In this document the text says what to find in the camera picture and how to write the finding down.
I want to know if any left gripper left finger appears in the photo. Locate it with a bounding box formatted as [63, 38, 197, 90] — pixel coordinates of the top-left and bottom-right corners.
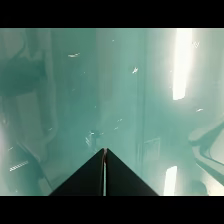
[49, 148, 106, 197]

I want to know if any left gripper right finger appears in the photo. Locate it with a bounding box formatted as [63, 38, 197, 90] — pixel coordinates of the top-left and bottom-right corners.
[105, 148, 160, 197]

